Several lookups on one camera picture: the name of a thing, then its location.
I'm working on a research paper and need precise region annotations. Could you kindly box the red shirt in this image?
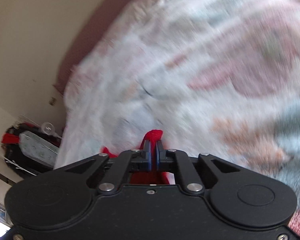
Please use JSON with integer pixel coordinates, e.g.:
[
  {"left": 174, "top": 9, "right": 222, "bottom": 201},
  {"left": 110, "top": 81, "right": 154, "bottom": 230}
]
[{"left": 99, "top": 129, "right": 176, "bottom": 185}]

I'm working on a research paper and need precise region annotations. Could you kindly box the red clothes pile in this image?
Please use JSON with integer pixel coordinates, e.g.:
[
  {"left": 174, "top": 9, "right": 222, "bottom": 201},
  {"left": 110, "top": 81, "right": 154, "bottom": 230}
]
[{"left": 1, "top": 122, "right": 37, "bottom": 144}]

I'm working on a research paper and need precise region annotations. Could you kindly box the floral fleece blanket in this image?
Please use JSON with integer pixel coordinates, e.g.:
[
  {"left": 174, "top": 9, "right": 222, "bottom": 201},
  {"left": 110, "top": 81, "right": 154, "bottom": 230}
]
[{"left": 55, "top": 0, "right": 300, "bottom": 235}]

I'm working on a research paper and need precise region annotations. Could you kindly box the light blue patterned storage bag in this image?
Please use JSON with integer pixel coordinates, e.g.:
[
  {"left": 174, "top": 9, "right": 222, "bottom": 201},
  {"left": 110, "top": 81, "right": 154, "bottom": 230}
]
[{"left": 19, "top": 131, "right": 58, "bottom": 168}]

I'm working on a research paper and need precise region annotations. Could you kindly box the mauve quilted bedspread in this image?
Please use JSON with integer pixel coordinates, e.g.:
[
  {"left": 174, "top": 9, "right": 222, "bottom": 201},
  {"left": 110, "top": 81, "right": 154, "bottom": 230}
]
[{"left": 54, "top": 0, "right": 132, "bottom": 95}]

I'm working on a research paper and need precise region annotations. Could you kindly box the wall socket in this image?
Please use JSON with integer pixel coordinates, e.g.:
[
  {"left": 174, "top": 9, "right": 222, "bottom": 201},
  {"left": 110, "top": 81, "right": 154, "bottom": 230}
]
[{"left": 49, "top": 97, "right": 57, "bottom": 106}]

